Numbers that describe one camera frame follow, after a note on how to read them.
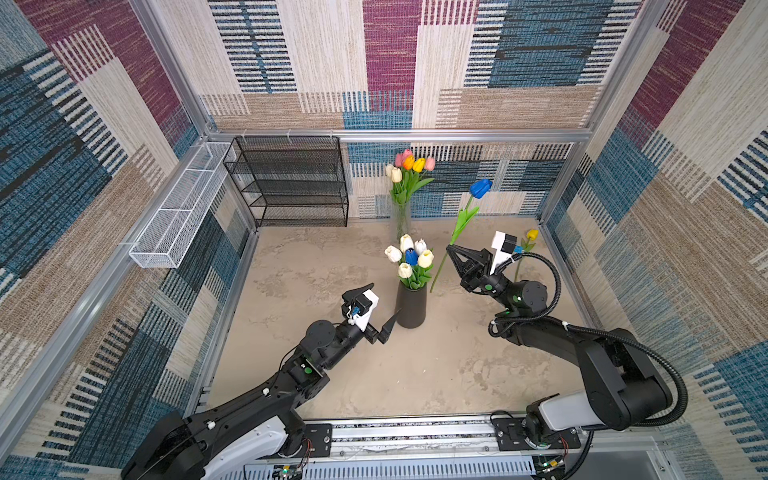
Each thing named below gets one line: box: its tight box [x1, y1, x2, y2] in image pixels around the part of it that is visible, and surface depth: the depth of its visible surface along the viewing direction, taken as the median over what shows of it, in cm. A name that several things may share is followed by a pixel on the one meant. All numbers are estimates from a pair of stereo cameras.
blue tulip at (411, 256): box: [405, 247, 419, 266], surface depth 72 cm
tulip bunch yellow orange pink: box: [394, 148, 435, 205], surface depth 97 cm
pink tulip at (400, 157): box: [395, 148, 413, 167], surface depth 97 cm
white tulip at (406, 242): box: [400, 234, 414, 253], surface depth 74 cm
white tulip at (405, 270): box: [398, 262, 413, 279], surface depth 72 cm
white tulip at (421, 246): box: [415, 238, 427, 255], surface depth 76 cm
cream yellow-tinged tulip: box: [418, 249, 434, 268], surface depth 69 cm
